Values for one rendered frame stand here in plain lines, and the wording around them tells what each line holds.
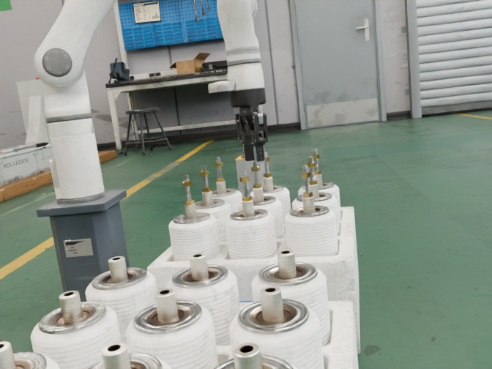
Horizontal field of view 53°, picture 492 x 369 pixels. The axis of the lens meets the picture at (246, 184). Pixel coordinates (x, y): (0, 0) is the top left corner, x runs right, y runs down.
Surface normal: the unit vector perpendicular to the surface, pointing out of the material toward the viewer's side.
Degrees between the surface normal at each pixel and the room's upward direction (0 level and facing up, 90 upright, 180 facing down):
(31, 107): 67
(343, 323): 0
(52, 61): 87
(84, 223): 95
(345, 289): 90
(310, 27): 90
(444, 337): 0
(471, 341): 0
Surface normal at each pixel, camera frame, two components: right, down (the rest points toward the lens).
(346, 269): -0.21, 0.20
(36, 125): -0.14, -0.30
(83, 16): 0.32, 0.14
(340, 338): -0.11, -0.98
